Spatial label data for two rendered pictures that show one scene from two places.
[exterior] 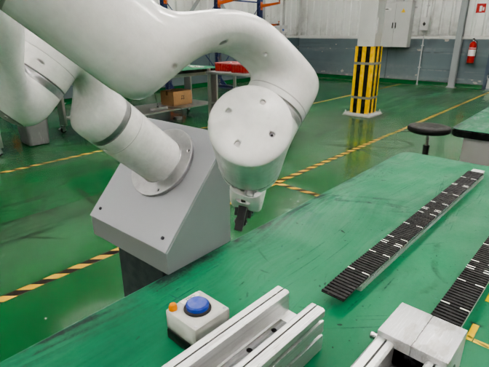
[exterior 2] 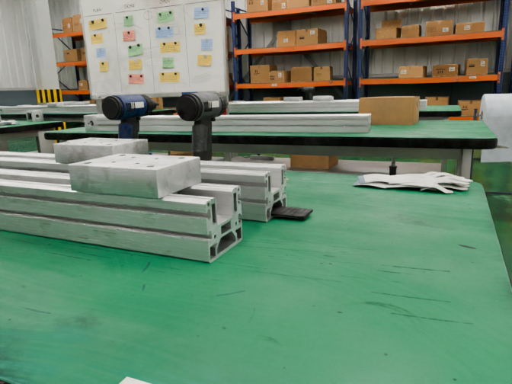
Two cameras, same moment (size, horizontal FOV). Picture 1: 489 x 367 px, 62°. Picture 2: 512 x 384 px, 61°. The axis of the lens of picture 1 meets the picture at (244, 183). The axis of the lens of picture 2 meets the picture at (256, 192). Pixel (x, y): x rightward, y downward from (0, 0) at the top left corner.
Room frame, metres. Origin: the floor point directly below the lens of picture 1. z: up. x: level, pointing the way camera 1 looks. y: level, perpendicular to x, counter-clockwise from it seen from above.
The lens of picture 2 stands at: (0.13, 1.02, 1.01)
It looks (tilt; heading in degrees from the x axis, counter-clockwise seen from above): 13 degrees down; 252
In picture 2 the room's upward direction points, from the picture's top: 2 degrees counter-clockwise
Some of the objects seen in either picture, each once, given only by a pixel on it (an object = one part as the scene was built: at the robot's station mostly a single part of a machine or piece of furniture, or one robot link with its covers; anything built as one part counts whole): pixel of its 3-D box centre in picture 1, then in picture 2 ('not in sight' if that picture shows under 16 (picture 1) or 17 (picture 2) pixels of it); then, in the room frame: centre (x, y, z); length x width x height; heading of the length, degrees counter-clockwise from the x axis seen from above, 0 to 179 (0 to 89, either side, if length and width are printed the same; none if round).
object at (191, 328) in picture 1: (201, 324); not in sight; (0.58, 0.08, 0.81); 0.10 x 0.08 x 0.06; 47
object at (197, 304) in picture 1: (197, 306); not in sight; (0.58, 0.08, 0.84); 0.04 x 0.04 x 0.02
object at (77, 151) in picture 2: not in sight; (102, 157); (0.16, 0.04, 0.87); 0.16 x 0.11 x 0.07; 137
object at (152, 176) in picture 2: not in sight; (137, 182); (0.10, 0.34, 0.87); 0.16 x 0.11 x 0.07; 137
